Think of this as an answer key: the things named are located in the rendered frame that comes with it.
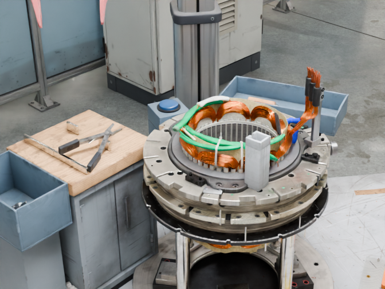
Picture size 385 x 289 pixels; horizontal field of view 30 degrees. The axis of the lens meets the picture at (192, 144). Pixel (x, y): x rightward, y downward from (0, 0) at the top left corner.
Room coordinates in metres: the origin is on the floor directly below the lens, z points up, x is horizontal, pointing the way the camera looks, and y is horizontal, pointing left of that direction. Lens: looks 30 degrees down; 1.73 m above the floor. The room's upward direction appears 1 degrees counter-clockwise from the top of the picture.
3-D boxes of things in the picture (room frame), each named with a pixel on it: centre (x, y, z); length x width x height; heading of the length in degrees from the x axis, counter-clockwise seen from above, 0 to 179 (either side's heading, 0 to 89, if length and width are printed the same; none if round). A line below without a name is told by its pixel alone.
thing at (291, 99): (1.33, -0.19, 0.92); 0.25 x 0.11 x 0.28; 66
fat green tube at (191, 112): (1.10, -0.01, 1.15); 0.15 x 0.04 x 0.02; 141
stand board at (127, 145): (1.14, 0.20, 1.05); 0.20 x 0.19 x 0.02; 137
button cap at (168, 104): (1.34, 0.05, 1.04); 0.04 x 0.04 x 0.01
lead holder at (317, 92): (1.06, -0.20, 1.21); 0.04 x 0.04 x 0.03; 51
